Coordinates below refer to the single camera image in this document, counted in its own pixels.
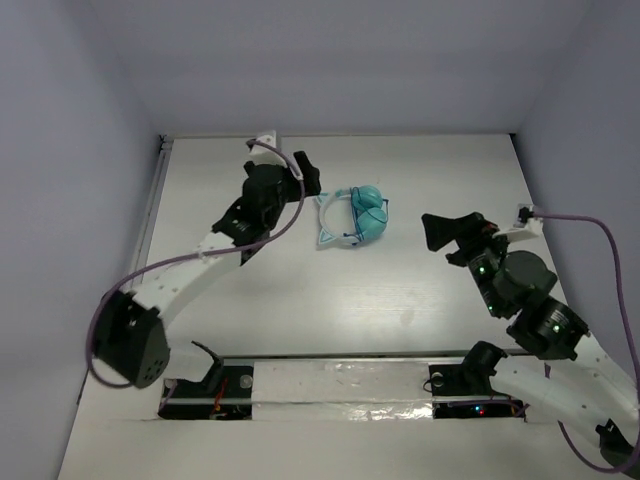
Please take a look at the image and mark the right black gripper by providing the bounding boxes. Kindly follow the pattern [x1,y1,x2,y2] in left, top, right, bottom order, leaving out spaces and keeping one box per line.
[422,211,517,316]

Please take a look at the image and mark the teal cat-ear headphones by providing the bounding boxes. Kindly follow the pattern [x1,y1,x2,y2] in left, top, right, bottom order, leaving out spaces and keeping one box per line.
[315,185,389,247]

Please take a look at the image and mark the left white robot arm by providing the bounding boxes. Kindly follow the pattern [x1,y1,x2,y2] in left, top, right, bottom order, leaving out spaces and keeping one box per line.
[86,139,321,389]

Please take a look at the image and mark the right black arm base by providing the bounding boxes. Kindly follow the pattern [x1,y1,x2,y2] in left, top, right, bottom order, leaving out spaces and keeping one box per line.
[422,341,529,420]

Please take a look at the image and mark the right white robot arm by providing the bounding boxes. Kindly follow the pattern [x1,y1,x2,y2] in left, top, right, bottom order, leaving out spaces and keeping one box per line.
[421,205,639,479]

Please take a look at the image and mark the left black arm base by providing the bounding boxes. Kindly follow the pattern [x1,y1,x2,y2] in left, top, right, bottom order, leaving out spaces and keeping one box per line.
[157,341,254,421]

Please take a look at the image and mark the white foam strip with tape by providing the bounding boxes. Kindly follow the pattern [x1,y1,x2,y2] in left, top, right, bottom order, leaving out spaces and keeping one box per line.
[251,359,433,422]

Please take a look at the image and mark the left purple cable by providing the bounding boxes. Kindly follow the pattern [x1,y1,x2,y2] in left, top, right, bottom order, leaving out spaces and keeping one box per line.
[85,140,307,389]

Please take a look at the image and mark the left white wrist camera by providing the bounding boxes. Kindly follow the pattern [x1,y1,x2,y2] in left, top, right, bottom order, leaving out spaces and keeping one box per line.
[247,130,285,166]

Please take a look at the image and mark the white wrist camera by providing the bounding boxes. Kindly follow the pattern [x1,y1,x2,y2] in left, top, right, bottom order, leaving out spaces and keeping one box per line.
[247,130,285,166]
[493,204,543,243]

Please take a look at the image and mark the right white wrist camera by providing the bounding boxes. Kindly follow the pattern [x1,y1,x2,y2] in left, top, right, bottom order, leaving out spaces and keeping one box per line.
[493,204,543,243]

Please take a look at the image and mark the aluminium rail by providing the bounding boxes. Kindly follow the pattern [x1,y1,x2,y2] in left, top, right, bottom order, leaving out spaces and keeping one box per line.
[130,135,173,272]

